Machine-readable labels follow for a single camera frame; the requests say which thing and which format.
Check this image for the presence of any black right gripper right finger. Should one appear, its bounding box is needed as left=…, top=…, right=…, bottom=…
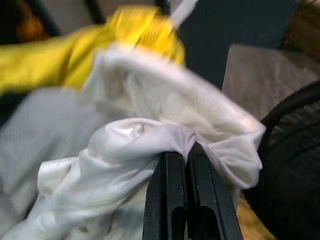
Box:
left=186, top=142, right=243, bottom=240

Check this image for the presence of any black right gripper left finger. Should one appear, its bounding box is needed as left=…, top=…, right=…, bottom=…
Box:
left=142, top=151, right=188, bottom=240

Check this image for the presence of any white cloth garment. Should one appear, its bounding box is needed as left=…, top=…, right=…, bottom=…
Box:
left=0, top=47, right=266, bottom=240

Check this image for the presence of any black plastic laundry basket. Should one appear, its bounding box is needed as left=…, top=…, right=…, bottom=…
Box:
left=243, top=81, right=320, bottom=240

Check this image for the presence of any grey fabric cushion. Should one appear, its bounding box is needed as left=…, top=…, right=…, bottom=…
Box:
left=221, top=44, right=320, bottom=121

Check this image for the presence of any yellow cloth garment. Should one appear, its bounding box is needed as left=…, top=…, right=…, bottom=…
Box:
left=0, top=6, right=186, bottom=96

